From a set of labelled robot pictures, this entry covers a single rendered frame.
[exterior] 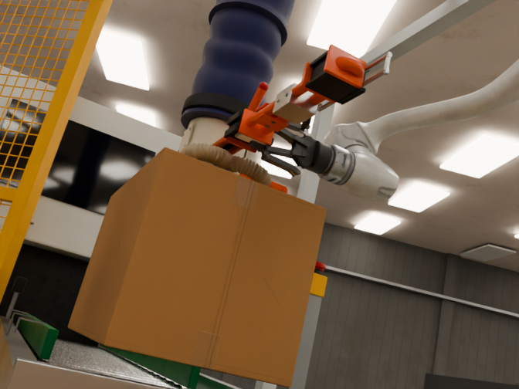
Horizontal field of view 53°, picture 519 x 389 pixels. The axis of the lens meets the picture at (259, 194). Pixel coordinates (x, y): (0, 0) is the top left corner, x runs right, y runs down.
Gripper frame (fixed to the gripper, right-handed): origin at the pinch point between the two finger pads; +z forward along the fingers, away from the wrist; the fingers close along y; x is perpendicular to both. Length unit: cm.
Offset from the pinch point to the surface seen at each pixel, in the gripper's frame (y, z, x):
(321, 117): -162, -164, 270
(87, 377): 58, 22, -11
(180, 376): 60, -23, 72
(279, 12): -44.6, -5.6, 16.1
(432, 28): -191, -167, 144
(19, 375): 59, 32, -11
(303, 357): 46, -52, 45
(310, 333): 38, -53, 45
